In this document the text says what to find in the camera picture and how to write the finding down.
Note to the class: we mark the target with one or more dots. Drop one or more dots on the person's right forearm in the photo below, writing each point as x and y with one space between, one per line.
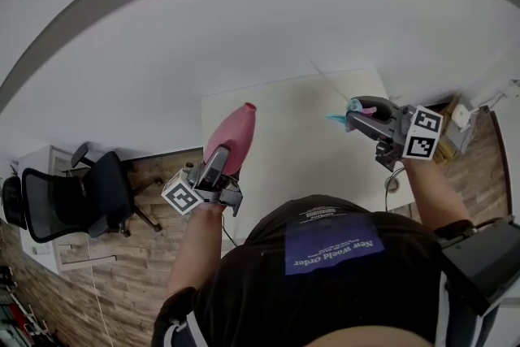
434 195

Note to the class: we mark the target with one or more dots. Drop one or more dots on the person's left forearm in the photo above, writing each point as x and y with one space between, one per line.
197 244

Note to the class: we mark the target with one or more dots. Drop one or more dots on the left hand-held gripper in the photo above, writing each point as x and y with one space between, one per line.
180 195

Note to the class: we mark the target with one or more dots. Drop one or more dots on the person's black t-shirt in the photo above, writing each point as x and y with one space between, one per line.
325 296

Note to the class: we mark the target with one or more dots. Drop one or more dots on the black office chair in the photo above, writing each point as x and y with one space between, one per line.
101 191

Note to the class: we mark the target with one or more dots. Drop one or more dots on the small white device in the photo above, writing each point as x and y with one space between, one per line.
461 115

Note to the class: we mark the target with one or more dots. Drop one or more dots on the cardboard box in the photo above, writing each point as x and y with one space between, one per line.
451 142

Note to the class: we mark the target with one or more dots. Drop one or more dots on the white cabinet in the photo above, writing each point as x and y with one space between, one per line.
44 252

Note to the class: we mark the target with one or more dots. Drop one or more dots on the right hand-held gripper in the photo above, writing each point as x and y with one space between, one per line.
422 134

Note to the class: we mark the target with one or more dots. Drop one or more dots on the dark rack with red parts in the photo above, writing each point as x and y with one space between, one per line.
18 317

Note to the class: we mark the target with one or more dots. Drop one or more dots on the blue and pink spray head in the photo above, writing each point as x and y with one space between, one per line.
353 105

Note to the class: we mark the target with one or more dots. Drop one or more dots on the pink spray bottle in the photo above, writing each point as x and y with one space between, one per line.
237 132

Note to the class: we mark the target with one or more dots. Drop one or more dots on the black box on shoulder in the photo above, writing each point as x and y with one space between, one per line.
479 260

